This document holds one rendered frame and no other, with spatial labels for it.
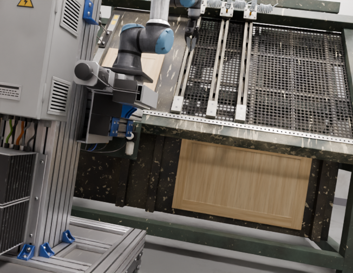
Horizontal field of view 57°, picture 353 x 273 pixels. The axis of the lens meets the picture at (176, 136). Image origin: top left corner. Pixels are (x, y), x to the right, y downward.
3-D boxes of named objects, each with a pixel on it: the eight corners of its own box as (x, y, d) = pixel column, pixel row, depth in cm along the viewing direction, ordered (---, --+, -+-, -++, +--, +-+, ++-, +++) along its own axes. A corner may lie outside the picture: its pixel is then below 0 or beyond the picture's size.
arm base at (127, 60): (137, 71, 151) (140, 50, 151) (106, 67, 153) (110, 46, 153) (145, 77, 166) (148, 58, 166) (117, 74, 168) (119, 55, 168)
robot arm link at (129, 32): (125, 56, 167) (129, 30, 167) (148, 57, 162) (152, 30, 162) (112, 49, 156) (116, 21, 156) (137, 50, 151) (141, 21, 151)
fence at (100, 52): (76, 103, 223) (74, 99, 220) (115, 18, 275) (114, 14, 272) (83, 104, 222) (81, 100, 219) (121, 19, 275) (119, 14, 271)
